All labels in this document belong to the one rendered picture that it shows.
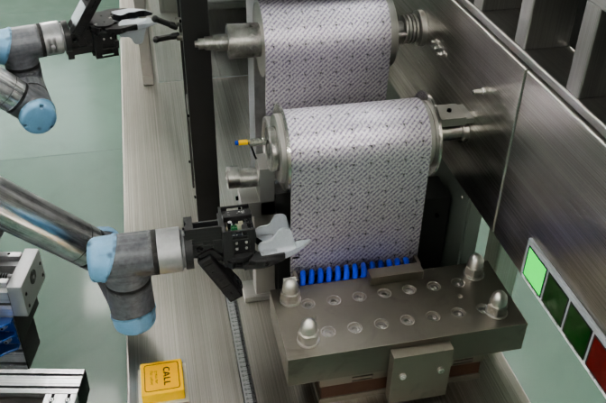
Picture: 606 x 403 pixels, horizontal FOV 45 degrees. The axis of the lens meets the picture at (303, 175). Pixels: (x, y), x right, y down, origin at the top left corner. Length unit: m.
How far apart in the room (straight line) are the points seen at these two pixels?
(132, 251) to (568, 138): 0.67
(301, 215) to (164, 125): 0.85
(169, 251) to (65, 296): 1.69
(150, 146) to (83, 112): 2.12
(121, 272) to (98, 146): 2.51
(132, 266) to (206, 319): 0.26
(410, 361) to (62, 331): 1.74
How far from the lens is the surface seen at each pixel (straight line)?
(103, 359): 2.61
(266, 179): 1.26
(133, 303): 1.25
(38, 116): 1.63
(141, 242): 1.20
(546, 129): 1.06
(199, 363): 1.33
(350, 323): 1.21
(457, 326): 1.23
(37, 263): 1.84
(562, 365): 2.68
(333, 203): 1.22
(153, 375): 1.29
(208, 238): 1.20
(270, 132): 1.19
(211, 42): 1.37
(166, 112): 2.06
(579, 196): 1.01
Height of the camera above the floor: 1.89
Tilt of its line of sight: 34 degrees down
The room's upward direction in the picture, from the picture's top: 1 degrees clockwise
